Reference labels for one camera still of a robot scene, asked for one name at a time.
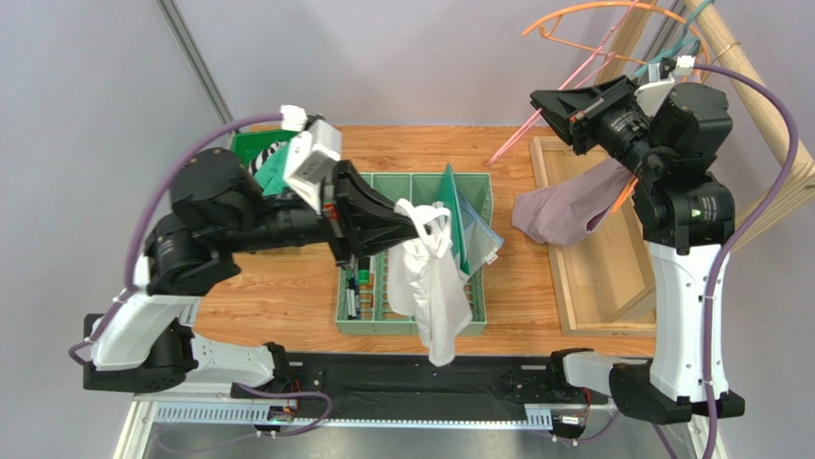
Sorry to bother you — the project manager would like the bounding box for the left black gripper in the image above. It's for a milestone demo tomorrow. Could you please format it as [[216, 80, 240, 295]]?
[[220, 160, 430, 272]]

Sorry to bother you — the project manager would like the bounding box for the pink wire hanger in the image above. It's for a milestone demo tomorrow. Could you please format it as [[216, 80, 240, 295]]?
[[487, 0, 645, 166]]

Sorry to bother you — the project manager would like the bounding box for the orange clothes hanger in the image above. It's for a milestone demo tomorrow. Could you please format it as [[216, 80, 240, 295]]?
[[522, 1, 714, 89]]

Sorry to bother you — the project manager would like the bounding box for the green tank top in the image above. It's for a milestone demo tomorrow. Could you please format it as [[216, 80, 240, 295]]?
[[254, 144, 290, 196]]

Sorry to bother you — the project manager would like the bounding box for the black white striped tank top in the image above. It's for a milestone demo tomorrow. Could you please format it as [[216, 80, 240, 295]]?
[[248, 142, 288, 175]]

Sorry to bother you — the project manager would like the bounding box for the teal plastic hanger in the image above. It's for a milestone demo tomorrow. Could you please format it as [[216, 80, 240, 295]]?
[[630, 0, 715, 79]]

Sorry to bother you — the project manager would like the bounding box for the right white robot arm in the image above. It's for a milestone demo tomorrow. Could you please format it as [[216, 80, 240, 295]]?
[[530, 76, 745, 425]]

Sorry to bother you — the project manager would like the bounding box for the mauve tank top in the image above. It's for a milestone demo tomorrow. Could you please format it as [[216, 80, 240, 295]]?
[[511, 159, 632, 247]]

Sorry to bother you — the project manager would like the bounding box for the black marker green cap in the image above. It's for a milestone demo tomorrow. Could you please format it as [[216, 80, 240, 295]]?
[[356, 269, 371, 286]]

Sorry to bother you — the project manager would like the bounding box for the mint green file organizer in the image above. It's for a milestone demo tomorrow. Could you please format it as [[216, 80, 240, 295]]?
[[329, 167, 496, 338]]

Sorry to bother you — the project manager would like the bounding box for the white pen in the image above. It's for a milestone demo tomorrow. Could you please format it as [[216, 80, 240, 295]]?
[[345, 270, 362, 319]]

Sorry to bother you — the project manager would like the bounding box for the clear zip pouch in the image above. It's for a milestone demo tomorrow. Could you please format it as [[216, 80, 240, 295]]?
[[457, 191, 504, 274]]

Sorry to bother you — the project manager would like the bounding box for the green plastic tray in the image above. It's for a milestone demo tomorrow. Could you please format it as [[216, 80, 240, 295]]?
[[231, 129, 297, 167]]

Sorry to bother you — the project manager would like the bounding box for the wooden clothes rack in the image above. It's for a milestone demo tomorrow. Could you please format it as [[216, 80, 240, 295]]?
[[529, 0, 815, 339]]

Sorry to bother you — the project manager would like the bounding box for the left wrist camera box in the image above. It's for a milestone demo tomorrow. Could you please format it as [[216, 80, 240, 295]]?
[[280, 105, 341, 214]]

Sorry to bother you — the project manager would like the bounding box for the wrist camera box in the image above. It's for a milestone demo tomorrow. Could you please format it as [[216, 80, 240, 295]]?
[[634, 55, 695, 118], [280, 105, 341, 214]]

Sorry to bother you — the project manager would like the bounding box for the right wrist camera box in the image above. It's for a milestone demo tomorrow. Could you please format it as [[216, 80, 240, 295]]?
[[634, 55, 695, 118]]

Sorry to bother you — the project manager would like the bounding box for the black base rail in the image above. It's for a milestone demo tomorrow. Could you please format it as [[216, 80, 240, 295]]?
[[144, 351, 701, 447]]

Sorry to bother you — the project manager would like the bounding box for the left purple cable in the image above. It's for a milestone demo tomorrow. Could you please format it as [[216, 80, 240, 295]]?
[[67, 112, 286, 368]]

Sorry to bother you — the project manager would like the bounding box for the aluminium frame post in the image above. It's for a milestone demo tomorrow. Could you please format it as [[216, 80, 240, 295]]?
[[155, 0, 233, 124]]

